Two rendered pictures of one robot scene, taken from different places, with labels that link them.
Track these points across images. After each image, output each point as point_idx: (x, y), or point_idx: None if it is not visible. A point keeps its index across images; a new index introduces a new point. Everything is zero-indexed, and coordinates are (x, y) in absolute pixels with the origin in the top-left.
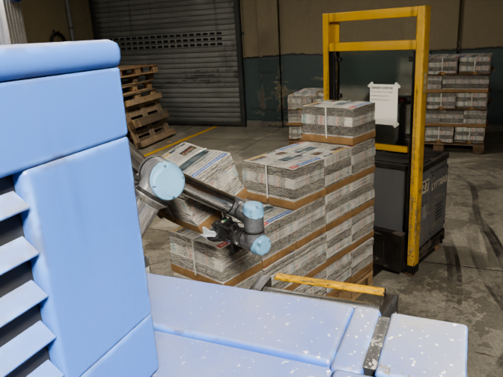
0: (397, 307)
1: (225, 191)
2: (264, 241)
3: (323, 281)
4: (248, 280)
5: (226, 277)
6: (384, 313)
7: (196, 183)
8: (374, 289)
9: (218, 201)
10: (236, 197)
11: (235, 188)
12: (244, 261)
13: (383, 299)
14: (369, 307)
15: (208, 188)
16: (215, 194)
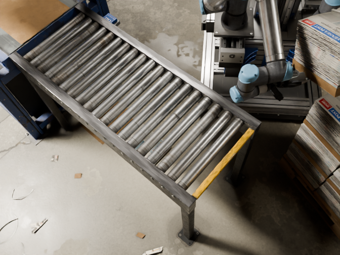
0: (182, 204)
1: (323, 69)
2: (232, 93)
3: (225, 158)
4: (324, 146)
5: (310, 119)
6: (169, 183)
7: (263, 17)
8: (197, 188)
9: (264, 47)
10: (277, 64)
11: (331, 78)
12: (329, 135)
13: (187, 193)
14: (182, 178)
15: (266, 31)
16: (266, 40)
